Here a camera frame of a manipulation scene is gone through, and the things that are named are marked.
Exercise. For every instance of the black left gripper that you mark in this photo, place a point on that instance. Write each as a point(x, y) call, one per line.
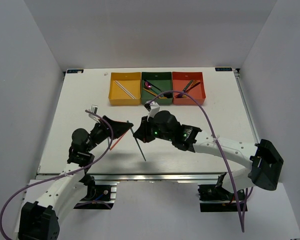
point(119, 128)

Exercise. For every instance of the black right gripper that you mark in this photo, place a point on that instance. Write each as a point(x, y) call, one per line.
point(142, 133)

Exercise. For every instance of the green chopstick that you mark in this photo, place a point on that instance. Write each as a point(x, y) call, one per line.
point(138, 145)
point(108, 143)

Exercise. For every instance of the black spoon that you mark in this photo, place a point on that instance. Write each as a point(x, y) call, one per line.
point(157, 90)

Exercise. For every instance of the iridescent pink spoon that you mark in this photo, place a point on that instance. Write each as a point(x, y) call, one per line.
point(147, 85)

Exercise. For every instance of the ornate gold fork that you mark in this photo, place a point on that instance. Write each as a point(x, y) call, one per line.
point(192, 86)

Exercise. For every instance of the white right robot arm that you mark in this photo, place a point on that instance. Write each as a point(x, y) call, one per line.
point(262, 164)

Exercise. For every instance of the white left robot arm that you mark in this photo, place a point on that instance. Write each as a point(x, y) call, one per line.
point(41, 219)

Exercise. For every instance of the yellow container box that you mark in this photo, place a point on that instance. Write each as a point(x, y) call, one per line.
point(125, 89)

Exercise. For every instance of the green container box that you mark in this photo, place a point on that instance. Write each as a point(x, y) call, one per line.
point(162, 80)

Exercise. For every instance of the red container box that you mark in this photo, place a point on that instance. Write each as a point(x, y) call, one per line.
point(180, 80)

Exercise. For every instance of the left blue corner label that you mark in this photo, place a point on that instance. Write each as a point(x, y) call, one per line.
point(74, 71)

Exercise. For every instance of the blue corner label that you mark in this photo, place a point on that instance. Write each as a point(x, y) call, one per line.
point(223, 69)
point(74, 71)

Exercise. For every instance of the right blue corner label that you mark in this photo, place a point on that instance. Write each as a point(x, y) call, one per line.
point(223, 69)

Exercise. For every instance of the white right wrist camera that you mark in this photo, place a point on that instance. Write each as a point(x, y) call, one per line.
point(153, 108)

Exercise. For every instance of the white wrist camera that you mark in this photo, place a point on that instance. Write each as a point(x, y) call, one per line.
point(92, 113)
point(153, 108)

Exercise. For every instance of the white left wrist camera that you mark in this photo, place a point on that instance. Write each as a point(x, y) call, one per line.
point(92, 113)

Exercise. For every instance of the aluminium table frame rail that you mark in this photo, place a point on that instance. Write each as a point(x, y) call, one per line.
point(156, 177)

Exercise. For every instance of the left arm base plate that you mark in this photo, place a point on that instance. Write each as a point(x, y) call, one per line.
point(99, 196)

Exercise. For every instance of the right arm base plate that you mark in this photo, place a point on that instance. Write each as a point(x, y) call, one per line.
point(213, 199)

